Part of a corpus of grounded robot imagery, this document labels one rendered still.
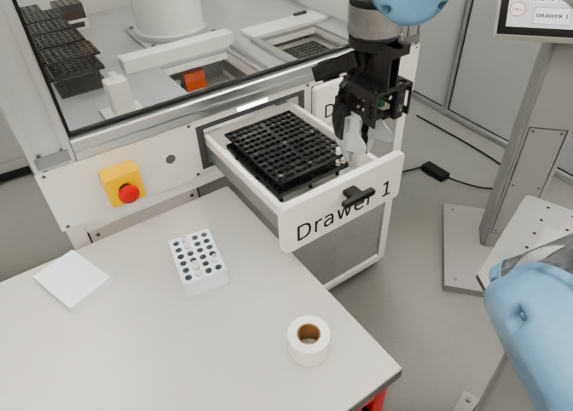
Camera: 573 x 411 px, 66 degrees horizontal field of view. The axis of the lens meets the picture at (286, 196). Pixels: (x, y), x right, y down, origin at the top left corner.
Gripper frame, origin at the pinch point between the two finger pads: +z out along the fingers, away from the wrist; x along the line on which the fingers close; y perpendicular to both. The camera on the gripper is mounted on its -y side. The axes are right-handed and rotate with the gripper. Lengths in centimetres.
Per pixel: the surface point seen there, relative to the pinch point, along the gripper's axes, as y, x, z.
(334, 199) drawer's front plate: -1.1, -3.0, 10.7
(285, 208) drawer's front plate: -1.5, -13.6, 7.4
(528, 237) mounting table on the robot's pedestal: 19.9, 31.5, 24.2
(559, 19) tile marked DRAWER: -14, 85, 1
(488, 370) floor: 19, 51, 100
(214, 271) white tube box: -7.3, -26.1, 20.4
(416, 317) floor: -9, 47, 100
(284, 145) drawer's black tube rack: -21.3, -0.4, 10.4
